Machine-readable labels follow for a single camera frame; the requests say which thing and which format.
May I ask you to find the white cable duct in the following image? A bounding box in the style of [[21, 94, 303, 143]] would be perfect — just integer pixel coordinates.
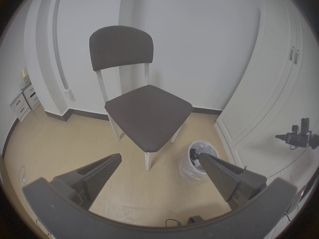
[[52, 0, 70, 91]]

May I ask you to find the grey and white chair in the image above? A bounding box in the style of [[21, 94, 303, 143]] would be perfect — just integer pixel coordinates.
[[89, 26, 193, 172]]

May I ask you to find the white bedside table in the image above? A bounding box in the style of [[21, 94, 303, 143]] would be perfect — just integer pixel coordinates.
[[10, 82, 41, 123]]

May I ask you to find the black plastic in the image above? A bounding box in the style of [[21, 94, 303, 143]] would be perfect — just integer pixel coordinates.
[[189, 147, 201, 162]]

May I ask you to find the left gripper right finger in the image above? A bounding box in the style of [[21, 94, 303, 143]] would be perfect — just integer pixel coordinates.
[[198, 153, 267, 204]]

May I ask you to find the grey trash bin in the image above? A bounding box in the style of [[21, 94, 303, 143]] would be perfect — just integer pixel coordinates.
[[178, 141, 220, 181]]

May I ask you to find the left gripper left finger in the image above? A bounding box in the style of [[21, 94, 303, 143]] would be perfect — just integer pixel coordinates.
[[53, 153, 123, 210]]

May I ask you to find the clear plastic bag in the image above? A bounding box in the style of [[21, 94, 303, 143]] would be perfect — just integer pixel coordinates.
[[177, 140, 220, 182]]

